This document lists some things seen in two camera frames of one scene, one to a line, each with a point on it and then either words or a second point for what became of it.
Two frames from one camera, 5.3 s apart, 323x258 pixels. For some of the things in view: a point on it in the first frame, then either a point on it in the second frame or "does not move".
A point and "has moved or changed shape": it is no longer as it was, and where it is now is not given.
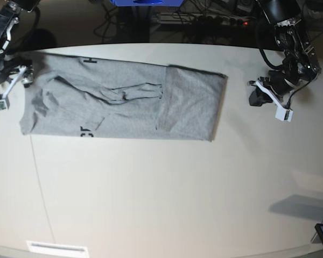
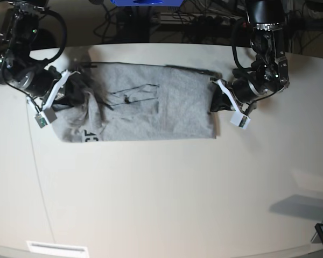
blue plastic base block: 147,2 does not move
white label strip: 46,248 does not move
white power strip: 204,19 does not move
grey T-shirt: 83,97 has moved or changed shape
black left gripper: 28,78 → 71,93
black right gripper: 257,98 → 219,101
